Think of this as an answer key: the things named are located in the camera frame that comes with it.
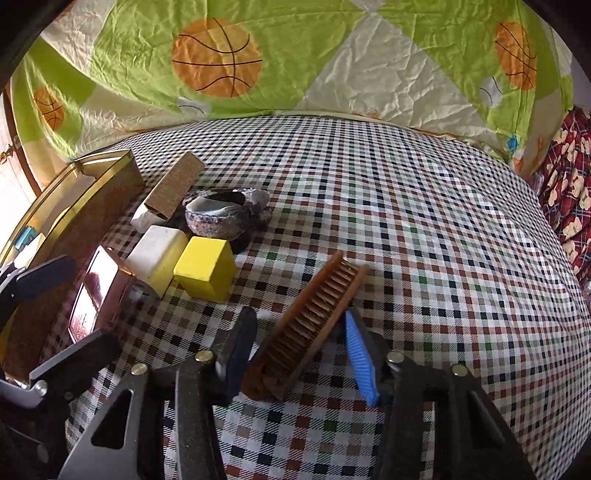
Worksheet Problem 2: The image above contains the wooden comb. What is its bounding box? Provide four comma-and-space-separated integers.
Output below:
240, 250, 370, 401

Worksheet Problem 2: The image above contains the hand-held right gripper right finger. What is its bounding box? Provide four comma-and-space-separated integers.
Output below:
344, 308, 539, 480

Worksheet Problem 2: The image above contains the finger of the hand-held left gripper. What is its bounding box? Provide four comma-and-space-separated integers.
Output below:
28, 330, 122, 402
0, 255, 78, 324

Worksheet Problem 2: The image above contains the shiny brown box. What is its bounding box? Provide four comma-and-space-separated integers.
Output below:
67, 246, 138, 344

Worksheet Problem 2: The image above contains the yellow block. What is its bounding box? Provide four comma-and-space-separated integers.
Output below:
173, 236, 236, 304

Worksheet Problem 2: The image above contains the white block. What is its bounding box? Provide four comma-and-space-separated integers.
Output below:
124, 226, 189, 297

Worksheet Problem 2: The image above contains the red printed cloth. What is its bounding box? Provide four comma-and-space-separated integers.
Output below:
531, 106, 591, 287

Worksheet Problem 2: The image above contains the purple sequined bowl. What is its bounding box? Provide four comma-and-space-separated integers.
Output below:
185, 188, 273, 254

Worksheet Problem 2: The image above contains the gold metal tin box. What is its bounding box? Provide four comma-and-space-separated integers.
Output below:
0, 150, 146, 384

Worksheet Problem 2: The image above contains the brown cardboard box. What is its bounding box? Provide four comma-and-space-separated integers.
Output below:
130, 152, 205, 232

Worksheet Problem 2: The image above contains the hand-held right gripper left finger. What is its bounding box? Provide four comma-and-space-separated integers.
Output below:
58, 307, 258, 480

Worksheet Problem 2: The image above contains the checkered tablecloth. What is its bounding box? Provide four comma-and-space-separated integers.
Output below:
65, 110, 591, 480

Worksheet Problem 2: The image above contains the basketball printed green sheet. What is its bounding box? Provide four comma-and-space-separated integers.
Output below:
9, 0, 578, 183

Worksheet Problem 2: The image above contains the wooden door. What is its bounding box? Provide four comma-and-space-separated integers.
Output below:
0, 78, 42, 217

